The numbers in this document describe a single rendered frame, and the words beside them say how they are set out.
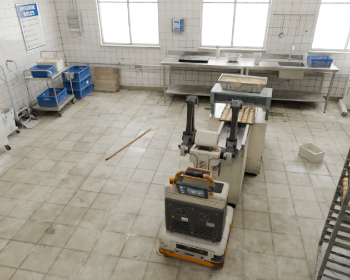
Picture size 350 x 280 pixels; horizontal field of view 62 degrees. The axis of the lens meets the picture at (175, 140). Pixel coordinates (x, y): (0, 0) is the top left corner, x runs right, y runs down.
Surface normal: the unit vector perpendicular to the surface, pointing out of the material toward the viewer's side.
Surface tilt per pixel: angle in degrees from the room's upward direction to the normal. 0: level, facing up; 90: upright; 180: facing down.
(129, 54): 90
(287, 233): 0
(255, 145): 90
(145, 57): 90
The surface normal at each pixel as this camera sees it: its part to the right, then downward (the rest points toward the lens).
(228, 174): -0.31, 0.46
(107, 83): -0.18, 0.09
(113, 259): -0.01, -0.88
